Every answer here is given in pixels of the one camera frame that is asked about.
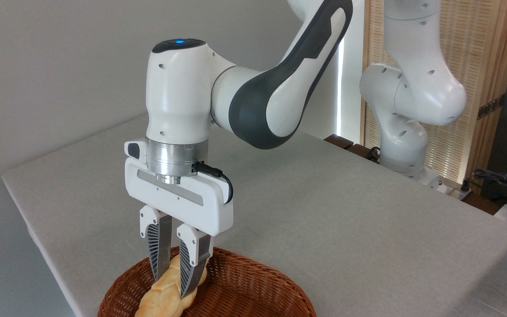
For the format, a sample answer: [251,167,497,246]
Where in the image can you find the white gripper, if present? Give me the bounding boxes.
[124,139,234,299]

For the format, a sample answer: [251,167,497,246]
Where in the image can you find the braided golden bread loaf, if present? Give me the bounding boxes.
[135,254,208,317]

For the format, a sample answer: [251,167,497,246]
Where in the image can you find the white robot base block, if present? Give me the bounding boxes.
[405,166,474,201]

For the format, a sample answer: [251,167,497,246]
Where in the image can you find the brown wicker basket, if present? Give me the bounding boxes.
[98,246,317,317]

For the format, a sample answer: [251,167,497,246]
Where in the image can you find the light grey tablecloth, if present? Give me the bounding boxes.
[2,114,507,317]

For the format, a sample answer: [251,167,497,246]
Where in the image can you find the vertical white light strip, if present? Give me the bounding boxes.
[336,40,348,137]

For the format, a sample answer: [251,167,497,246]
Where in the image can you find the metal screen hinge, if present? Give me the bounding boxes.
[477,94,506,120]

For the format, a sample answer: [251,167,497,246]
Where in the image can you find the wooden slatted screen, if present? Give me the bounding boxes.
[361,0,507,185]

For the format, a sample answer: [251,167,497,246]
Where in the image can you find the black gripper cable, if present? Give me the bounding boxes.
[191,162,234,205]

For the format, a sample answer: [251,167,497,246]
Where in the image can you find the black cable bundle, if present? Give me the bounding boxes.
[471,164,507,208]

